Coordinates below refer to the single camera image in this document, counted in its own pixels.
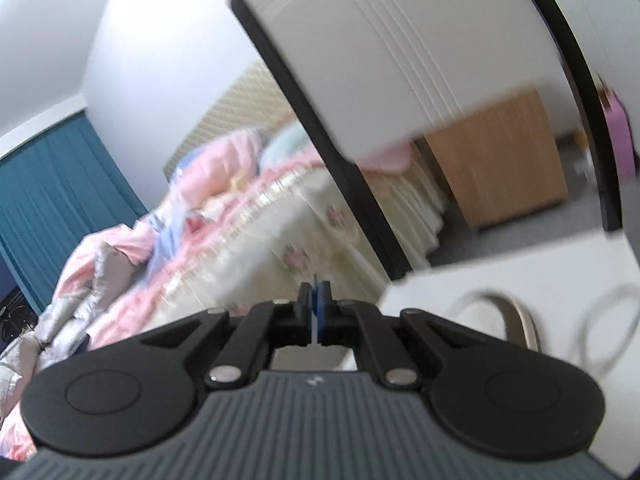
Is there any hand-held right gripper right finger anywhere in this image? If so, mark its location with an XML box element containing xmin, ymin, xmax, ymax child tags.
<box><xmin>316</xmin><ymin>281</ymin><xmax>486</xmax><ymax>391</ymax></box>

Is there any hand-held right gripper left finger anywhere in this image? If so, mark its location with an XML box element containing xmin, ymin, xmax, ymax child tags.
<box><xmin>140</xmin><ymin>282</ymin><xmax>316</xmax><ymax>391</ymax></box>

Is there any white and brown sneaker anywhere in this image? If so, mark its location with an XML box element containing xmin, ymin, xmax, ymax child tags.
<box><xmin>272</xmin><ymin>287</ymin><xmax>544</xmax><ymax>373</ymax></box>

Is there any white shoelace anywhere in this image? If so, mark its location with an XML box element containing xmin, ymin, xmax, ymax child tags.
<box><xmin>311</xmin><ymin>273</ymin><xmax>640</xmax><ymax>377</ymax></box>

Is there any cream quilted bed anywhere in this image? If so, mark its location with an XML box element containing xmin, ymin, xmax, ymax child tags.
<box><xmin>0</xmin><ymin>62</ymin><xmax>448</xmax><ymax>461</ymax></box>

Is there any pink pastel duvet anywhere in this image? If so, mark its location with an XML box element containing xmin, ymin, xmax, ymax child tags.
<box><xmin>50</xmin><ymin>130</ymin><xmax>412</xmax><ymax>352</ymax></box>

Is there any pastel pillow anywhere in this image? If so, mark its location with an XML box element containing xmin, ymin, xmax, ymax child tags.
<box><xmin>262</xmin><ymin>122</ymin><xmax>322</xmax><ymax>172</ymax></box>

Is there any wooden nightstand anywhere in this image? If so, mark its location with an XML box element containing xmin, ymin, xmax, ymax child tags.
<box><xmin>422</xmin><ymin>87</ymin><xmax>569</xmax><ymax>232</ymax></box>

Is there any silver padded jacket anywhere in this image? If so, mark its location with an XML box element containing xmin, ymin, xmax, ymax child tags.
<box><xmin>0</xmin><ymin>240</ymin><xmax>139</xmax><ymax>411</ymax></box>

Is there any blue curtain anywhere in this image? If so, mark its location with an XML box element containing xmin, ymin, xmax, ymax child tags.
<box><xmin>0</xmin><ymin>110</ymin><xmax>149</xmax><ymax>317</ymax></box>

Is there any pink box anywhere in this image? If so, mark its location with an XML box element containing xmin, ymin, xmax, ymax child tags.
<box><xmin>602</xmin><ymin>90</ymin><xmax>640</xmax><ymax>184</ymax></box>

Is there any white chair with black frame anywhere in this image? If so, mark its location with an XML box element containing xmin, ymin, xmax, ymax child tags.
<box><xmin>227</xmin><ymin>0</ymin><xmax>640</xmax><ymax>480</ymax></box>

